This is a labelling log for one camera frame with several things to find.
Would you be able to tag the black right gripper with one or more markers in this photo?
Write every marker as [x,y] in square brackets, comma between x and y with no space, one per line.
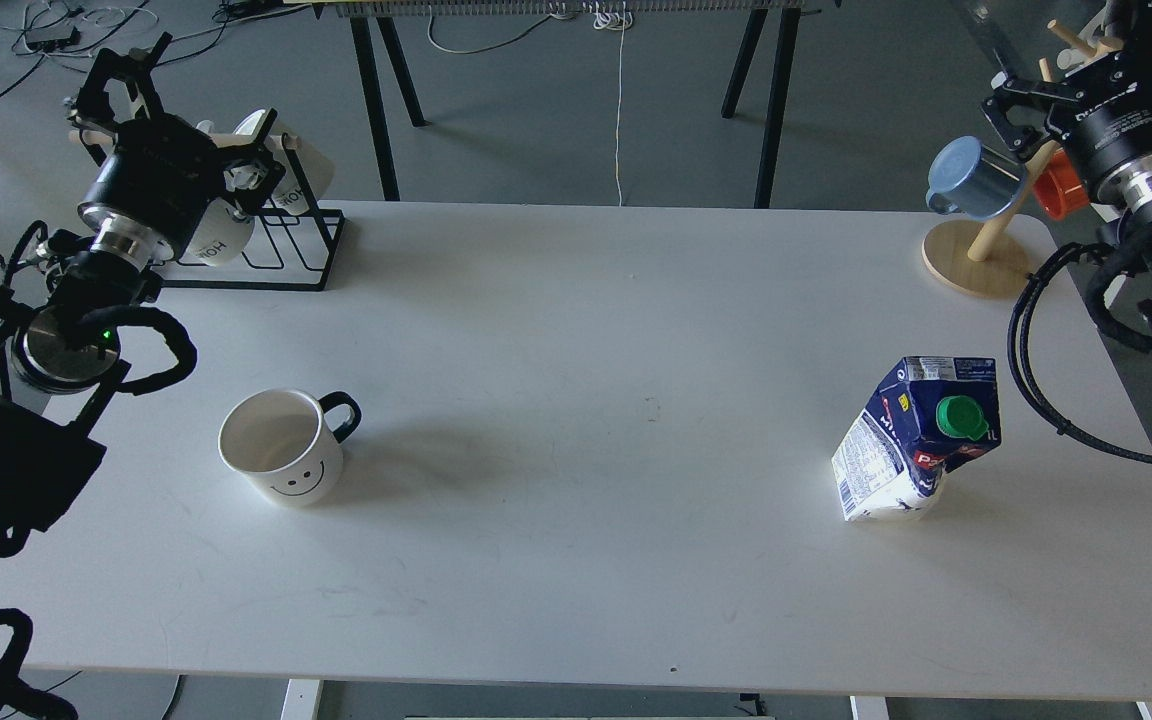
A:
[1131,115]

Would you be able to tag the white smiley face mug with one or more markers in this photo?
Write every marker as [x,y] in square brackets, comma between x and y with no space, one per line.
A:
[289,444]

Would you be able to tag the black wire mug rack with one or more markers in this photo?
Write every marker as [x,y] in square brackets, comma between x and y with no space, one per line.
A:
[285,253]

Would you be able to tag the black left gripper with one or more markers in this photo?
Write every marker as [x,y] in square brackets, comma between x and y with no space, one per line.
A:
[159,175]

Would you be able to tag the black power adapter on floor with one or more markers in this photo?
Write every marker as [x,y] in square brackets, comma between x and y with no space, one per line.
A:
[52,38]

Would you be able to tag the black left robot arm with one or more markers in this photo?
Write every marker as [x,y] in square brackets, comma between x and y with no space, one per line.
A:
[78,320]

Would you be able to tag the white mug rear on rack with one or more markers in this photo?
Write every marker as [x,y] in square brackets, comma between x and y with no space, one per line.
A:
[319,171]

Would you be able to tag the blue metallic mug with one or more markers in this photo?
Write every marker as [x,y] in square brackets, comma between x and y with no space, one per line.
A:
[969,178]

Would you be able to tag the white mug on rack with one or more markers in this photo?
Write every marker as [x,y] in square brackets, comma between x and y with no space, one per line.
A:
[221,236]
[319,171]

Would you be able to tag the wooden mug tree stand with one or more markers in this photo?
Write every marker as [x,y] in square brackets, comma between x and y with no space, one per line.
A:
[981,258]

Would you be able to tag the blue milk carton green cap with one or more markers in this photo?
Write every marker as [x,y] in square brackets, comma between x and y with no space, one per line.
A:
[928,416]

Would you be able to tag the white mug front on rack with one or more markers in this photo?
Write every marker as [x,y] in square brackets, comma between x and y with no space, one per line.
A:
[221,236]

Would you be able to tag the orange mug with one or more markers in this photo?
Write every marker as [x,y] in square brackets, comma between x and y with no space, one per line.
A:
[1058,189]

